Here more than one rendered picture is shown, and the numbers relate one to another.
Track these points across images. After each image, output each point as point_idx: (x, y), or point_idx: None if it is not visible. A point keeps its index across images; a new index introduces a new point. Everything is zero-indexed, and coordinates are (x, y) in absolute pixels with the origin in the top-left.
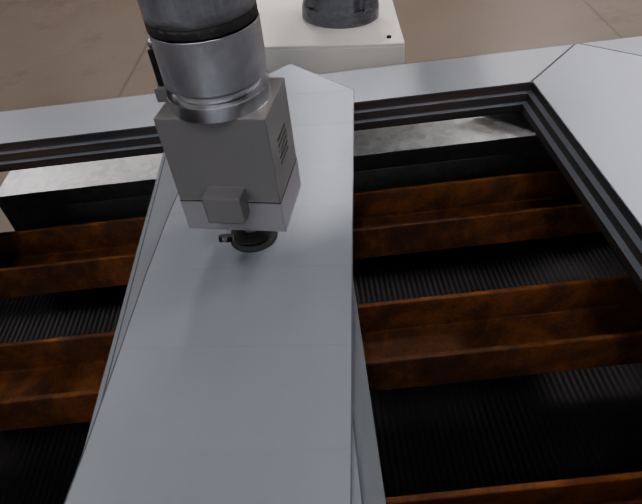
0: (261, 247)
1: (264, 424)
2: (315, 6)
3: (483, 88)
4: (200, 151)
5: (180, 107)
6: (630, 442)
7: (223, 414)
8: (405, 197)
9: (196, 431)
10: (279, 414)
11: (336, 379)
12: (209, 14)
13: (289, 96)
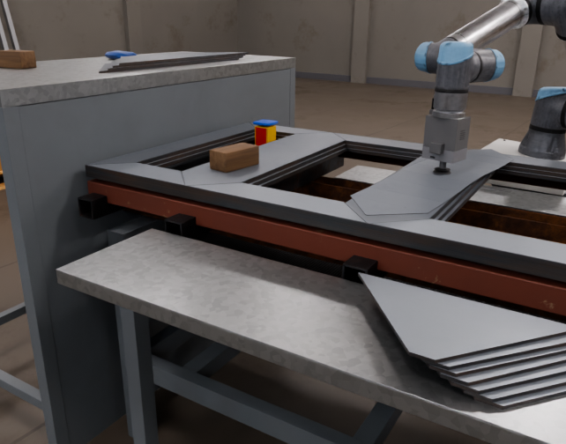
0: (443, 173)
1: (421, 195)
2: (525, 144)
3: None
4: (435, 128)
5: (435, 112)
6: None
7: (411, 191)
8: (524, 216)
9: (401, 191)
10: (427, 195)
11: (449, 195)
12: (452, 86)
13: (482, 155)
